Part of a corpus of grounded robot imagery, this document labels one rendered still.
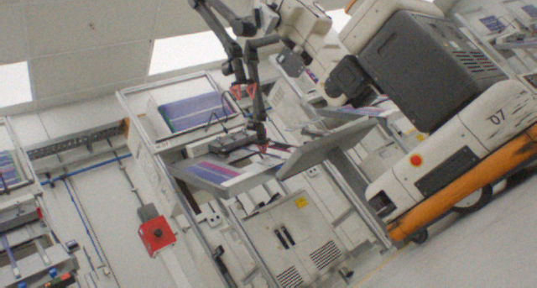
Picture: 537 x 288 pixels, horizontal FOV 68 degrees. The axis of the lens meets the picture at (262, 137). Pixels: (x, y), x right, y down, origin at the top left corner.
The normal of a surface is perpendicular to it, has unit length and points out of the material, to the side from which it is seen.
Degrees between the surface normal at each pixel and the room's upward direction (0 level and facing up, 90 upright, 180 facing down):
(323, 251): 90
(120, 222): 90
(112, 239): 90
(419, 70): 90
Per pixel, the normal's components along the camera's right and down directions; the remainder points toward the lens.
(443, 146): -0.66, 0.15
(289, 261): 0.35, -0.56
